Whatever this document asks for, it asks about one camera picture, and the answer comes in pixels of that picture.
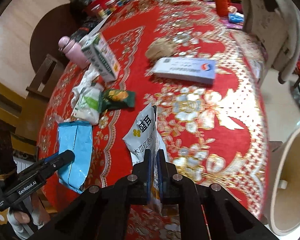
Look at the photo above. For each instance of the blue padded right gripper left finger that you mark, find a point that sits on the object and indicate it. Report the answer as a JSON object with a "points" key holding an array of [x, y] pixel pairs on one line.
{"points": [[102, 213]]}

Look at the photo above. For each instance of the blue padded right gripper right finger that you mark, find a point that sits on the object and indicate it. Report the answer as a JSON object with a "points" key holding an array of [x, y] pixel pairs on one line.
{"points": [[206, 212]]}

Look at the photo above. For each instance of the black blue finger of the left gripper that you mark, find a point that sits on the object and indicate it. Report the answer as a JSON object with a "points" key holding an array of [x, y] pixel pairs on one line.
{"points": [[59, 160]]}

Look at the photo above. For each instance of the white orange snack packet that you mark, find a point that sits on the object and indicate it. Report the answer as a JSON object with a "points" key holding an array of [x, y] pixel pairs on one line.
{"points": [[143, 136]]}

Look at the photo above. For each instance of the person's left hand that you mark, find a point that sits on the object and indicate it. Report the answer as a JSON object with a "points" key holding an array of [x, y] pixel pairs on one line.
{"points": [[21, 217]]}

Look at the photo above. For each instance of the white green crumpled wrapper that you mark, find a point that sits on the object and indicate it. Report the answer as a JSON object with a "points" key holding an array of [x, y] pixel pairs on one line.
{"points": [[87, 100]]}

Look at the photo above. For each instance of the dark wooden chair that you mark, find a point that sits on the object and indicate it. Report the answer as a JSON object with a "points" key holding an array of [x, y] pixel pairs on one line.
{"points": [[47, 77]]}

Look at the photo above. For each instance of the dark green cracker packet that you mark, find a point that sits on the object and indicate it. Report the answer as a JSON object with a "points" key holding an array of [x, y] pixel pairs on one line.
{"points": [[114, 99]]}

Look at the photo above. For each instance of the pink thermos bottle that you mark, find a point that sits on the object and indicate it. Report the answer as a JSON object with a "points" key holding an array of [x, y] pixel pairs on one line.
{"points": [[73, 51]]}

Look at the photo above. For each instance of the green white milk carton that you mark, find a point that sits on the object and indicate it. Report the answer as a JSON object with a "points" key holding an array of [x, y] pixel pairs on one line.
{"points": [[100, 55]]}

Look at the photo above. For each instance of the red gold floral tablecloth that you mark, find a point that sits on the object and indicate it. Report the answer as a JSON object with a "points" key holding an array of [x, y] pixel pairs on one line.
{"points": [[212, 135]]}

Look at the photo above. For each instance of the small white yogurt bottle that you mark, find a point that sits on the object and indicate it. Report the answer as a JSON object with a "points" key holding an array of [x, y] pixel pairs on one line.
{"points": [[83, 40]]}

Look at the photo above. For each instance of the dark round tabletop leaning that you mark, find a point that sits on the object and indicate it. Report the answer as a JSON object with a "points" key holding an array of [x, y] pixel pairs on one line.
{"points": [[62, 20]]}

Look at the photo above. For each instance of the white blue medicine box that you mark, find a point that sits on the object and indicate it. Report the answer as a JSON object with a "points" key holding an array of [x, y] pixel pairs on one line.
{"points": [[186, 69]]}

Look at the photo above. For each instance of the small jar red lid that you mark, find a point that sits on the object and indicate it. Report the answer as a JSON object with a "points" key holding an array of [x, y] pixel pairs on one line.
{"points": [[98, 11], [111, 5]]}

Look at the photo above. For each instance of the crumpled brown tissue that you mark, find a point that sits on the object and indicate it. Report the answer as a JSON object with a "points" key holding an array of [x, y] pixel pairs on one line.
{"points": [[159, 48]]}

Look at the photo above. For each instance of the red basin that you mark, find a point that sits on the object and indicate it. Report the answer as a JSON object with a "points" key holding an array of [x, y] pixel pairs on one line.
{"points": [[94, 3]]}

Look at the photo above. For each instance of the blue plastic bag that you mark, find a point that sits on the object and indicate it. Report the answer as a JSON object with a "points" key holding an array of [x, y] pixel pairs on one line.
{"points": [[236, 18]]}

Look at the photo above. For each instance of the beige coat on chair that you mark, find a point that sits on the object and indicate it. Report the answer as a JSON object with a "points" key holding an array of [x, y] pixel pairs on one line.
{"points": [[276, 24]]}

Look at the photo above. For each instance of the red cylinder container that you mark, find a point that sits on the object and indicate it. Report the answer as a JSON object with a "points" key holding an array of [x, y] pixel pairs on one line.
{"points": [[222, 7]]}

